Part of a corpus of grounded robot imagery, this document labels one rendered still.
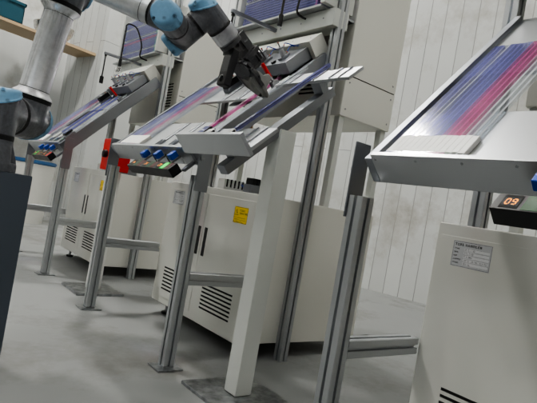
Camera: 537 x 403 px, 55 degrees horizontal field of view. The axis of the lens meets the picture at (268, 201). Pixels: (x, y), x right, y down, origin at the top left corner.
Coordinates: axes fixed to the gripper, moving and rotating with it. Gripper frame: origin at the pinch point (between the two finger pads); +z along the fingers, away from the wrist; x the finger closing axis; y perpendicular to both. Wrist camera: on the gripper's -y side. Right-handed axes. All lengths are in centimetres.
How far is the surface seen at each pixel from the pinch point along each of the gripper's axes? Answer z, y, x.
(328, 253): 77, -9, 17
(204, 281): 33, -53, 13
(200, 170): 5.9, -27.9, 12.4
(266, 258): 28, -41, -14
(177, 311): 32, -66, 14
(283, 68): 10.2, 28.9, 23.3
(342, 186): 223, 138, 209
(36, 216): 85, -46, 406
